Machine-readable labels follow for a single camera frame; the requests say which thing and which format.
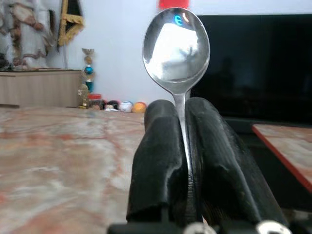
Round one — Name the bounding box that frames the dark haired small doll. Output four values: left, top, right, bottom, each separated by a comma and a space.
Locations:
103, 99, 120, 112

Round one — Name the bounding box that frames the beige wooden sideboard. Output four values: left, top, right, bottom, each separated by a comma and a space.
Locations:
0, 69, 83, 109

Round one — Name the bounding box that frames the orange round plush toy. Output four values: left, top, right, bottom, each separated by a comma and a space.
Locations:
132, 102, 148, 114

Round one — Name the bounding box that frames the gold and blue trophy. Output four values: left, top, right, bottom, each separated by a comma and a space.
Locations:
81, 47, 96, 94

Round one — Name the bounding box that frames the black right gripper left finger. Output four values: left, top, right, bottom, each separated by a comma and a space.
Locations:
126, 99, 189, 223

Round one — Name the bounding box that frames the white robed figurine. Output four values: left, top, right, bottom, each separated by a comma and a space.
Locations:
0, 0, 57, 71

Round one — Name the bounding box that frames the black pennant with gold fringe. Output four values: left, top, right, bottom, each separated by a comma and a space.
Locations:
57, 0, 85, 47

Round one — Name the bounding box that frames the red lidded jar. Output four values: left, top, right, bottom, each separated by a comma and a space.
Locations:
87, 93, 103, 110

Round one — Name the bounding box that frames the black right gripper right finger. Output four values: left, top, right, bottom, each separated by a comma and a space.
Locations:
184, 97, 290, 226

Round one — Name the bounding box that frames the marble side table red edge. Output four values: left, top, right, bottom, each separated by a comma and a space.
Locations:
251, 123, 312, 193

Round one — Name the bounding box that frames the silver metal spoon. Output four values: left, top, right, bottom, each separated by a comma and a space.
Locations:
142, 7, 211, 176

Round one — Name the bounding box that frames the black television screen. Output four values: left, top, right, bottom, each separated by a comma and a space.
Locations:
190, 14, 312, 122

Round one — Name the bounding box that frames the white round plush toy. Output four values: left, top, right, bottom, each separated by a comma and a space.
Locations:
118, 100, 134, 113

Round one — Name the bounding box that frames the red wall decoration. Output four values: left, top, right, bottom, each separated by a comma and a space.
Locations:
158, 0, 191, 10

